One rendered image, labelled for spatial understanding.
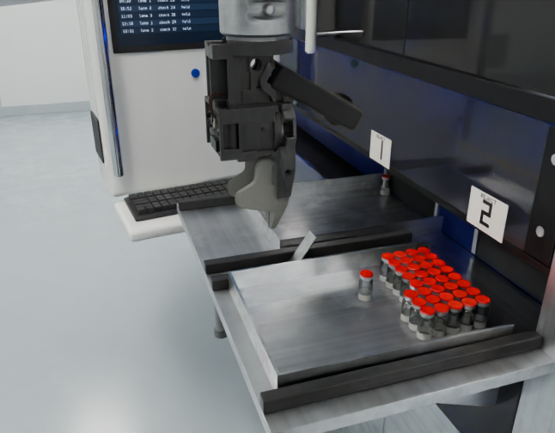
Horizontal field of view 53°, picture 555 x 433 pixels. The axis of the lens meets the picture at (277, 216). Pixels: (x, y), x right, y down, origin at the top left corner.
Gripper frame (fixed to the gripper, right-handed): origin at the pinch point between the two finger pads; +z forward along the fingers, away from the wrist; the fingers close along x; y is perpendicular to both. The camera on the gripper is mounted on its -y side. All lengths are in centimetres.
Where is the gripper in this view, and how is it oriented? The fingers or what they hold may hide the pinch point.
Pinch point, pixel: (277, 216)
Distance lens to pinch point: 64.2
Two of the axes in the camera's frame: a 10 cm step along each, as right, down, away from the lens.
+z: 0.0, 9.1, 4.1
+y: -9.5, 1.3, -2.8
